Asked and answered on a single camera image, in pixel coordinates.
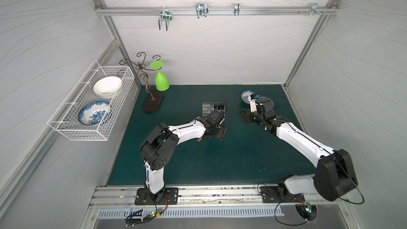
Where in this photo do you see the clear acrylic lipstick organizer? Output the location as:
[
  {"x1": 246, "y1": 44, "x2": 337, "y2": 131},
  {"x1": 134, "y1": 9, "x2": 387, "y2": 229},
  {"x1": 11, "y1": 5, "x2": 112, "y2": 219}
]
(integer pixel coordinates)
[{"x1": 202, "y1": 102, "x2": 227, "y2": 118}]

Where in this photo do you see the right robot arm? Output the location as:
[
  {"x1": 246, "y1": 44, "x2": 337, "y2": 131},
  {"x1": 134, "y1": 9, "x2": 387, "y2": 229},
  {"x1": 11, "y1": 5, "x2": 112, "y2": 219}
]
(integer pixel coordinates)
[{"x1": 241, "y1": 90, "x2": 358, "y2": 201}]

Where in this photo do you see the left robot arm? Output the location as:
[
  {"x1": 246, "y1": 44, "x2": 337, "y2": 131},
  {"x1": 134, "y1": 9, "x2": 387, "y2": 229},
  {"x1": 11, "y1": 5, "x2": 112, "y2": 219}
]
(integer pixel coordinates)
[{"x1": 140, "y1": 110, "x2": 226, "y2": 196}]

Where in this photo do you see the light blue bowl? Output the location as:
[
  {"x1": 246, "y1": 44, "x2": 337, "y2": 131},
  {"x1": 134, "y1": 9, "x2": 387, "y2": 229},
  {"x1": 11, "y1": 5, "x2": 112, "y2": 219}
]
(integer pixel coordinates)
[{"x1": 262, "y1": 96, "x2": 274, "y2": 109}]

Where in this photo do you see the small blue patterned bowl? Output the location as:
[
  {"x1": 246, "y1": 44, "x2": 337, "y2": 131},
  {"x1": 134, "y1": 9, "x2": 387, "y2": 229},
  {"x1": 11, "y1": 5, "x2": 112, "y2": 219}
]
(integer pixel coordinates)
[{"x1": 241, "y1": 90, "x2": 255, "y2": 104}]

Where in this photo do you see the green plastic goblet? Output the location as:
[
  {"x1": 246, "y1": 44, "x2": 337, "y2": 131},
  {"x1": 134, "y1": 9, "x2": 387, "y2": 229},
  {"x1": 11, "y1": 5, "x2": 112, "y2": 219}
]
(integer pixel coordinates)
[{"x1": 150, "y1": 61, "x2": 170, "y2": 92}]

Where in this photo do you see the dark metal cup stand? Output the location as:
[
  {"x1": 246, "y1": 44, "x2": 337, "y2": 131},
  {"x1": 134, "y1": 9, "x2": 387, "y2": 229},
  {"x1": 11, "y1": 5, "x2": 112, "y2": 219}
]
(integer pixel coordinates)
[{"x1": 119, "y1": 52, "x2": 165, "y2": 113}]

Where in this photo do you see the white vented strip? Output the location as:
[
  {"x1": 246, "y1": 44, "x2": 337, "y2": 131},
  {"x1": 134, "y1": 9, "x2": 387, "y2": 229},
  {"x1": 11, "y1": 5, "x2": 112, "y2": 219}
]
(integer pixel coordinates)
[{"x1": 98, "y1": 205, "x2": 285, "y2": 220}]

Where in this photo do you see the round electronics board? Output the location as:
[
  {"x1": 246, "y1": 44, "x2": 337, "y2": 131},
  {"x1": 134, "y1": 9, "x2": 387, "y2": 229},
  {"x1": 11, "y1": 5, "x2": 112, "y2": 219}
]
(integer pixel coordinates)
[{"x1": 295, "y1": 203, "x2": 319, "y2": 222}]

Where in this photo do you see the white bowl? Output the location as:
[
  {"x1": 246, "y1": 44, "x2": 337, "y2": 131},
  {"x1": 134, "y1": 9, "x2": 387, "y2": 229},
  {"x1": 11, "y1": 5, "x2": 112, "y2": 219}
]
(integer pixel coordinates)
[{"x1": 93, "y1": 76, "x2": 122, "y2": 99}]

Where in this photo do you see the metal hook at right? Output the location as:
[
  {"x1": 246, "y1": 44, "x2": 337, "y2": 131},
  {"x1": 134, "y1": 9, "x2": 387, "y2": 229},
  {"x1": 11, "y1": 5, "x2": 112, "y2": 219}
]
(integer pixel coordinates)
[{"x1": 299, "y1": 3, "x2": 327, "y2": 17}]

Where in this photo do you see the metal double hook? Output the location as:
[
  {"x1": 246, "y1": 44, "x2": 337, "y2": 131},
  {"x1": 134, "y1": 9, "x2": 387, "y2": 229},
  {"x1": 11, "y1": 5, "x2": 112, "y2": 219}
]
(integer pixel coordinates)
[{"x1": 195, "y1": 3, "x2": 209, "y2": 19}]

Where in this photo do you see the metal hook with green clip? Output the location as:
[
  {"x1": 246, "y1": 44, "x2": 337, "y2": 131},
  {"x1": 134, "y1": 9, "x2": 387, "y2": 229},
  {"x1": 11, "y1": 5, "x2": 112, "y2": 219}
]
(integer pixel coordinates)
[{"x1": 158, "y1": 10, "x2": 172, "y2": 31}]

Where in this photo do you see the blue patterned plate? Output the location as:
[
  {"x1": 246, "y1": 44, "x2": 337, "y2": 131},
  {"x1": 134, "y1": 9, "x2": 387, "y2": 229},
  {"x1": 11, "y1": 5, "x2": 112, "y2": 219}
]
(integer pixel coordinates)
[{"x1": 78, "y1": 101, "x2": 111, "y2": 126}]

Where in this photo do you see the aluminium crossbar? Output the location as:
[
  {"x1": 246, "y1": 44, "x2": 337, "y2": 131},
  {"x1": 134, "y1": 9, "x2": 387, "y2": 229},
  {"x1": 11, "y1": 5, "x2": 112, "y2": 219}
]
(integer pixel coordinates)
[{"x1": 95, "y1": 6, "x2": 340, "y2": 17}]

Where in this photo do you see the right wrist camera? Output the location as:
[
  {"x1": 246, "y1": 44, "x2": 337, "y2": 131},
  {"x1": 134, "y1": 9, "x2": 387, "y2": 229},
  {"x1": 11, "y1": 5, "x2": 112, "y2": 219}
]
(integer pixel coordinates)
[{"x1": 249, "y1": 93, "x2": 259, "y2": 113}]

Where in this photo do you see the right black cable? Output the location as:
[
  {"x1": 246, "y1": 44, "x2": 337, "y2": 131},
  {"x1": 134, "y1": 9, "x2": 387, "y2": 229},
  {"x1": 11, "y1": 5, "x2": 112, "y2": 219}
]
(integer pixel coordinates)
[{"x1": 256, "y1": 182, "x2": 308, "y2": 226}]

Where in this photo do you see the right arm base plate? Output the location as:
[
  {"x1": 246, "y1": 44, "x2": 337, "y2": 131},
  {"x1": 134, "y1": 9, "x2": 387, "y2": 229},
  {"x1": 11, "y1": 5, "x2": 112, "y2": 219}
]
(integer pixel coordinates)
[{"x1": 258, "y1": 186, "x2": 305, "y2": 204}]

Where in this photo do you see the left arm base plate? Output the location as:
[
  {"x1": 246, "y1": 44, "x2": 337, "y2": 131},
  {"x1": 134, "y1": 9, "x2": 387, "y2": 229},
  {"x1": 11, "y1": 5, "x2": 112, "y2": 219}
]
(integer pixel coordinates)
[{"x1": 135, "y1": 187, "x2": 179, "y2": 206}]

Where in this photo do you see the left cable bundle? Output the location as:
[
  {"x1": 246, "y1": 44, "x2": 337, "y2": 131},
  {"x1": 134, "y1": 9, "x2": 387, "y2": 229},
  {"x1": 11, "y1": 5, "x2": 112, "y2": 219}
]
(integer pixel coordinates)
[{"x1": 124, "y1": 193, "x2": 169, "y2": 226}]

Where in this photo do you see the small metal bracket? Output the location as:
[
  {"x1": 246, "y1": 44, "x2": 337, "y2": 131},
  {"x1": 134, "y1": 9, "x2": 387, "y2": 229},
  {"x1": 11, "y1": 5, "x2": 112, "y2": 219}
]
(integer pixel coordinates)
[{"x1": 234, "y1": 3, "x2": 240, "y2": 17}]

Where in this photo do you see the white wire basket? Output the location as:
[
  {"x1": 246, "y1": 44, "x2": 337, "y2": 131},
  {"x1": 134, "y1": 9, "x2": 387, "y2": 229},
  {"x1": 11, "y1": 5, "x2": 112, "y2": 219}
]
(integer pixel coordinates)
[{"x1": 47, "y1": 60, "x2": 134, "y2": 141}]

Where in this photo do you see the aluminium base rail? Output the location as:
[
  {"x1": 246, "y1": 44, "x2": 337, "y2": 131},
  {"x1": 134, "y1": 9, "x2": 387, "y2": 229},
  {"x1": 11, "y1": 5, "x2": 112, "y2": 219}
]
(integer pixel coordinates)
[{"x1": 88, "y1": 182, "x2": 350, "y2": 210}]

